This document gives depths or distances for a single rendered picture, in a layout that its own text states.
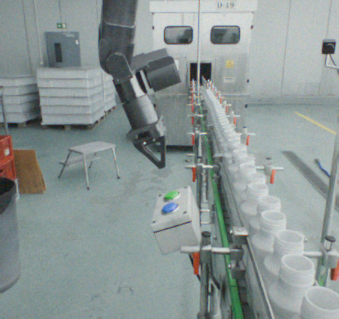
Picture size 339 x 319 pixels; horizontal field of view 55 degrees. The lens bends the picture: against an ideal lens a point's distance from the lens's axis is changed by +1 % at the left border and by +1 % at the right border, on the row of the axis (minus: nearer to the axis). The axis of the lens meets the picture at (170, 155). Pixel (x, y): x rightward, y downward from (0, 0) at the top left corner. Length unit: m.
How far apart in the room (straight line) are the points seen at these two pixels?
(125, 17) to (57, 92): 6.25
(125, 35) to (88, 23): 10.16
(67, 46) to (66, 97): 4.29
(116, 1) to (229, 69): 4.25
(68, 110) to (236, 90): 3.44
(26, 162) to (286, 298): 3.34
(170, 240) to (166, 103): 4.22
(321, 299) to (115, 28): 0.47
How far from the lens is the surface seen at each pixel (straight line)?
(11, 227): 2.26
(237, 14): 4.81
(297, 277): 0.43
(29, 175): 3.70
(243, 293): 0.64
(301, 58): 10.75
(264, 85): 10.53
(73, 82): 6.68
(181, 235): 0.64
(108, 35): 0.58
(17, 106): 7.28
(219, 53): 4.76
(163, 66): 0.63
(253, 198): 0.64
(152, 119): 0.64
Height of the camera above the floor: 1.40
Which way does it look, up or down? 17 degrees down
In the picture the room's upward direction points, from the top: straight up
